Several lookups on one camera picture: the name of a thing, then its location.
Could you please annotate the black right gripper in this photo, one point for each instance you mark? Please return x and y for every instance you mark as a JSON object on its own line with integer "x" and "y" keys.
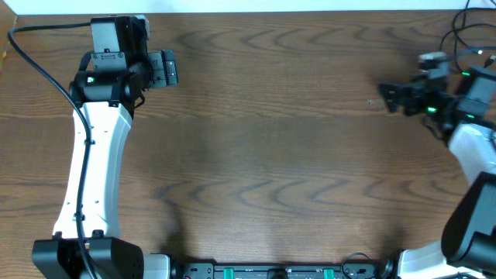
{"x": 411, "y": 91}

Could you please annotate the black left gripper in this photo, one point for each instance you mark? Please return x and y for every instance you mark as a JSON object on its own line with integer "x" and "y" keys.
{"x": 167, "y": 70}

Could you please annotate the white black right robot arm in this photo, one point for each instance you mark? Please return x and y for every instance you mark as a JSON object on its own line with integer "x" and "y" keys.
{"x": 467, "y": 246}

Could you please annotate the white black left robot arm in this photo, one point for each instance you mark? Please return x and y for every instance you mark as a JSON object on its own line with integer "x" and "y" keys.
{"x": 109, "y": 85}

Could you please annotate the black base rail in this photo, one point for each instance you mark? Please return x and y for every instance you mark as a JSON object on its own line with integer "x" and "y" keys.
{"x": 354, "y": 269}

